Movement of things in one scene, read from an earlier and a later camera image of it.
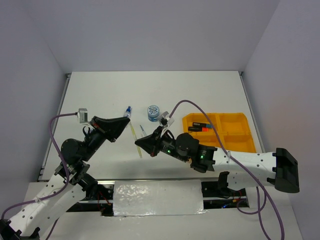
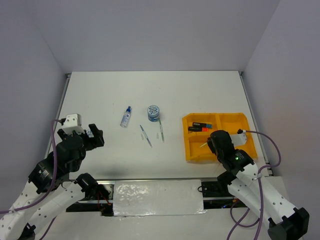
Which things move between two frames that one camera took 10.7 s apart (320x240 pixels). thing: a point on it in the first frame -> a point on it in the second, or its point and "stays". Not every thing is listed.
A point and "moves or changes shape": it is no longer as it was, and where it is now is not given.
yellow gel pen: [136, 138] moves or changes shape
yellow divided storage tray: [234, 129] stays
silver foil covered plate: [157, 197] stays
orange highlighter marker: [198, 129] stays
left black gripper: [112, 127] -> [98, 140]
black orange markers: [202, 124] stays
